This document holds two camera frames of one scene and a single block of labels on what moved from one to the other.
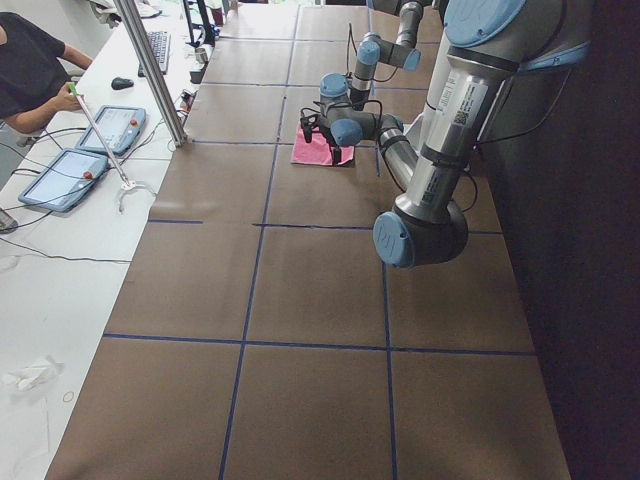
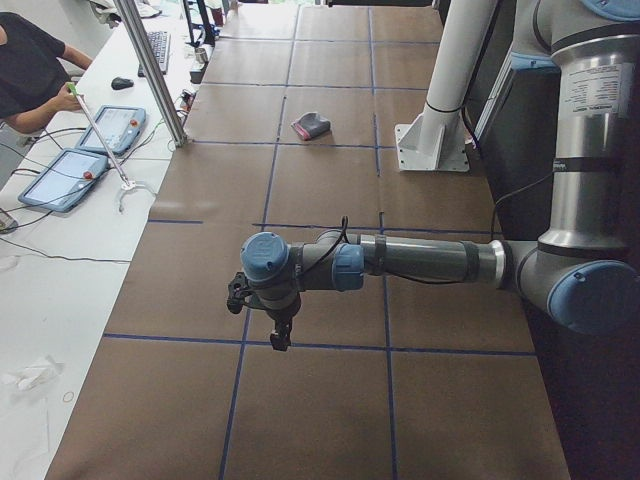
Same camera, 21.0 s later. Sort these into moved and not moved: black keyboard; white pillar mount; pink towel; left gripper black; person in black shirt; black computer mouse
Moved: left gripper black; pink towel
Not moved: white pillar mount; person in black shirt; black computer mouse; black keyboard
